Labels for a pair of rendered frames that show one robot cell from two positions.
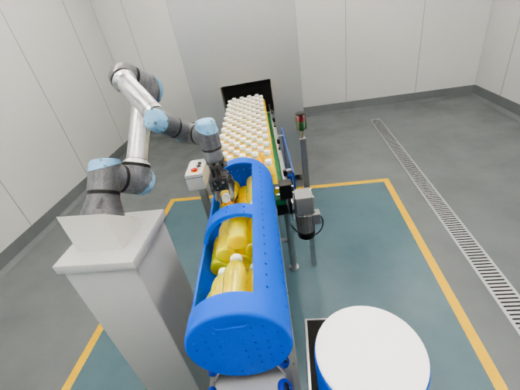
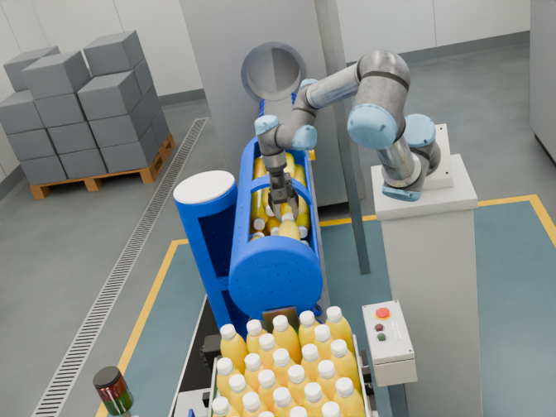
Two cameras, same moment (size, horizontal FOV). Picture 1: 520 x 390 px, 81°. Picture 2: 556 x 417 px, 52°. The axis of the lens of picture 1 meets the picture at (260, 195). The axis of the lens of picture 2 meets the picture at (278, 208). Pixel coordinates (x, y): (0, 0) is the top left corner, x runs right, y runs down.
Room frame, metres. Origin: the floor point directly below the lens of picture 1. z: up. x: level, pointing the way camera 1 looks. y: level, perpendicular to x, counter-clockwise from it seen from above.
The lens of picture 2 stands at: (2.73, 0.18, 2.14)
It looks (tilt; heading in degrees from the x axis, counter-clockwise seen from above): 30 degrees down; 182
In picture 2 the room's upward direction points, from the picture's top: 14 degrees counter-clockwise
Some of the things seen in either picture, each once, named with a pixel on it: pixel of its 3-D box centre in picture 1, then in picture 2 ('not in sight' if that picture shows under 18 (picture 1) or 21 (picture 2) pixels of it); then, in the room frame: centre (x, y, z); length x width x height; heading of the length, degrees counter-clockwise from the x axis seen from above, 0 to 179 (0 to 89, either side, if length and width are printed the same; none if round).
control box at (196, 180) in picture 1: (197, 174); (388, 341); (1.62, 0.34, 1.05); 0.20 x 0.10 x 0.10; 176
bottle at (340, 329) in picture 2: not in sight; (339, 342); (1.52, 0.22, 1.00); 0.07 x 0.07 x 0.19
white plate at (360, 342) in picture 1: (369, 351); (203, 186); (0.43, -0.20, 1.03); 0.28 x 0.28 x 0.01
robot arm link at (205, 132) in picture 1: (207, 134); (270, 135); (1.07, 0.15, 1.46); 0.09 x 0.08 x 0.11; 52
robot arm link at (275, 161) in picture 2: (213, 154); (273, 157); (1.07, 0.14, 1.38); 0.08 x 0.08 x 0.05
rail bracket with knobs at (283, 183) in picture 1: (285, 189); (220, 354); (1.42, -0.14, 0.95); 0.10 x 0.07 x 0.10; 86
